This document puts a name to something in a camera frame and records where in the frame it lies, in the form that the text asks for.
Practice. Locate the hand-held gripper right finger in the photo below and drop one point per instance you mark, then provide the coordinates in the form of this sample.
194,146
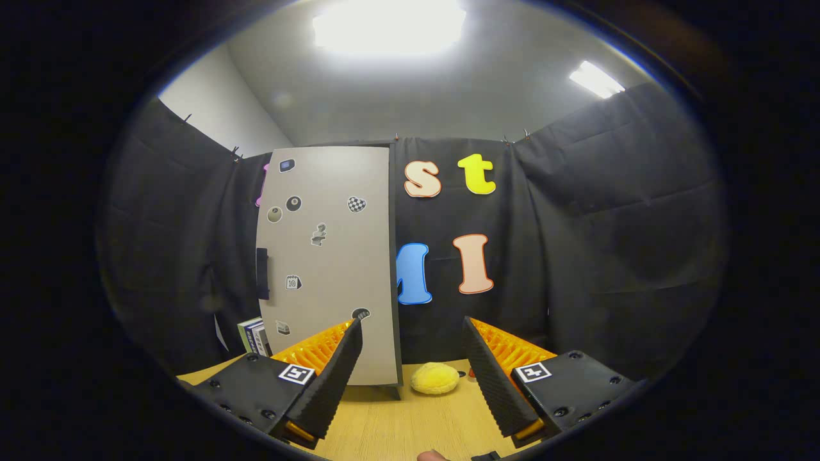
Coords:
492,384

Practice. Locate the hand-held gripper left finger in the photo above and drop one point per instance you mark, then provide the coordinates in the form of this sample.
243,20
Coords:
333,381

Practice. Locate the dark grey shoe cabinet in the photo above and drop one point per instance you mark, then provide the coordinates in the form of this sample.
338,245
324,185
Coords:
395,320

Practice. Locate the yellow plush toy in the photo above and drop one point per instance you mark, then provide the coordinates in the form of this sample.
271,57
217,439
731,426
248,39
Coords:
434,379

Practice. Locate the dark blue book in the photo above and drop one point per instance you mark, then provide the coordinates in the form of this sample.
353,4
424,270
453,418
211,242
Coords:
252,338

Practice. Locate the green book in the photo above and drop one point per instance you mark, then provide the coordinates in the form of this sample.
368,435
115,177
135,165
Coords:
243,334

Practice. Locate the black backdrop cloth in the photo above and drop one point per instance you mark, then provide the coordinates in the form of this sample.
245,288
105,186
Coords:
608,256

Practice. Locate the narrow ceiling light strip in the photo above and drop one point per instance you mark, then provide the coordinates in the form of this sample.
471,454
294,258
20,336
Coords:
596,80

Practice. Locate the large ceiling light panel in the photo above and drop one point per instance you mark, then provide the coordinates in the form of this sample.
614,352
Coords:
391,25

